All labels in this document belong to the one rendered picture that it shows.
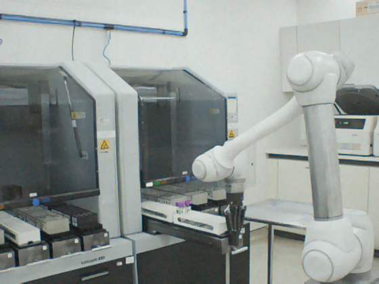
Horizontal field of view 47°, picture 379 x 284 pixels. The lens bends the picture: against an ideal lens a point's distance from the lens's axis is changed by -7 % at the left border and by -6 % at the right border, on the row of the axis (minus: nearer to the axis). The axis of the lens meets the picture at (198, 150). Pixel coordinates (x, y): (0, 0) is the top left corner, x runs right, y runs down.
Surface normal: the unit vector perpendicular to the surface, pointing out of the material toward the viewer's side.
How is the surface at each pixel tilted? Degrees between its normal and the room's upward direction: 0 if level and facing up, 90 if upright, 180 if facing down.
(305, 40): 90
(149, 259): 90
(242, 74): 90
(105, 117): 90
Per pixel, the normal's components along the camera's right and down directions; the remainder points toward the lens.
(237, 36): 0.68, 0.06
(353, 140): -0.75, 0.08
